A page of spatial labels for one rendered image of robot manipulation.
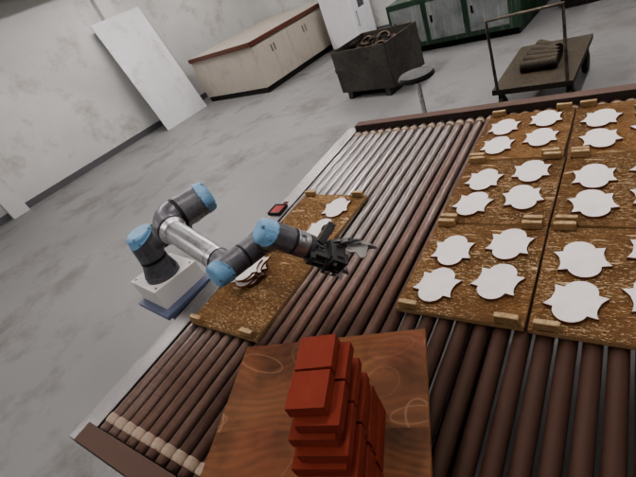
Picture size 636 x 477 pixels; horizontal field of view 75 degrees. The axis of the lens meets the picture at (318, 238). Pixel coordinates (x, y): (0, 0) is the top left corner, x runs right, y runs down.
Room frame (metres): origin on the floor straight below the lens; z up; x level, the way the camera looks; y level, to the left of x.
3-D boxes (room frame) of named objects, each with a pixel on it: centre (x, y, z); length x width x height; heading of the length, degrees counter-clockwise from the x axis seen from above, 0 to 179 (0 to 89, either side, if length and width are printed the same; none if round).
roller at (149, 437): (1.52, 0.04, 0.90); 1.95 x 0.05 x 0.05; 136
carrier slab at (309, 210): (1.58, -0.01, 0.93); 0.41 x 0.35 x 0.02; 133
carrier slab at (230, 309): (1.29, 0.30, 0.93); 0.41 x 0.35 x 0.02; 135
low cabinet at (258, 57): (10.05, -0.67, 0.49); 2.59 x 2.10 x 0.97; 128
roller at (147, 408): (1.59, 0.12, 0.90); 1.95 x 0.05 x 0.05; 136
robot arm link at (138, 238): (1.65, 0.68, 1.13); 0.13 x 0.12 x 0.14; 122
